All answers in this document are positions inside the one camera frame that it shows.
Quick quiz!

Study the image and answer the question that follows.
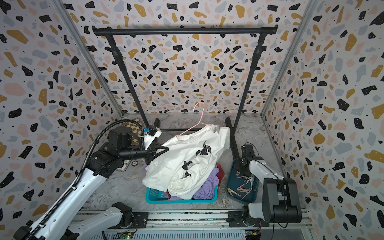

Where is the dark grey clothes rack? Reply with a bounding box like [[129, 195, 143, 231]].
[[93, 25, 278, 160]]

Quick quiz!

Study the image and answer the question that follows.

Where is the red garment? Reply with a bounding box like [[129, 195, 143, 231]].
[[216, 164, 225, 187]]

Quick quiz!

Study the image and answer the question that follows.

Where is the aluminium corner profile right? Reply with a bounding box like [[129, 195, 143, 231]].
[[261, 0, 319, 118]]

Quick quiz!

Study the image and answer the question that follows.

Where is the white printed t-shirt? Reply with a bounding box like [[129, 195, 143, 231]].
[[142, 125, 230, 200]]

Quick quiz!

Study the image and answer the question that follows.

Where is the black corrugated cable conduit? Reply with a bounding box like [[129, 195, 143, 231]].
[[22, 119, 145, 240]]

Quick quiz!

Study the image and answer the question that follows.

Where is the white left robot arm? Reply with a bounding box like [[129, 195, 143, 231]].
[[14, 124, 169, 240]]

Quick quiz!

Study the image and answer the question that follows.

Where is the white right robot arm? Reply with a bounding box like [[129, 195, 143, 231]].
[[235, 143, 302, 228]]

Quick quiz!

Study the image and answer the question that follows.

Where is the dark teal clothespin bin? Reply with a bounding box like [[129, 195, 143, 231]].
[[225, 162, 260, 205]]

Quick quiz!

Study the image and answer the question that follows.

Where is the aluminium corner profile left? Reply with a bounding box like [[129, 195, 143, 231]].
[[51, 0, 124, 119]]

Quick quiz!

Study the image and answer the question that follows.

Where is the teal laundry basket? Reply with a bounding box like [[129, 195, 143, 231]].
[[146, 187, 218, 205]]

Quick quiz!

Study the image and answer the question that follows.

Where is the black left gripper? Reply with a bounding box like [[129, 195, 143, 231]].
[[120, 141, 170, 166]]

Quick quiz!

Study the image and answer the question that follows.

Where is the purple garment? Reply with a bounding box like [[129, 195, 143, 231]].
[[167, 167, 220, 201]]

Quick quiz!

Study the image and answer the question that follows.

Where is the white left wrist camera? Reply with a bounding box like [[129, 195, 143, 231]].
[[143, 125, 162, 150]]

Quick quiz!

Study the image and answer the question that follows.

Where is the pink wire hanger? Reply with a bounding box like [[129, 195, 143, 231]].
[[176, 101, 209, 139]]

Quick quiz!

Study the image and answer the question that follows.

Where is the wooden chessboard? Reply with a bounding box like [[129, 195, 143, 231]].
[[127, 123, 141, 136]]

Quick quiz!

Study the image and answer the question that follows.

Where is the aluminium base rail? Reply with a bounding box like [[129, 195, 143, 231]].
[[89, 209, 317, 240]]

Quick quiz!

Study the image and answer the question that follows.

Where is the aluminium corner profile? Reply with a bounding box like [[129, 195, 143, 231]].
[[261, 0, 319, 118], [51, 0, 124, 119]]

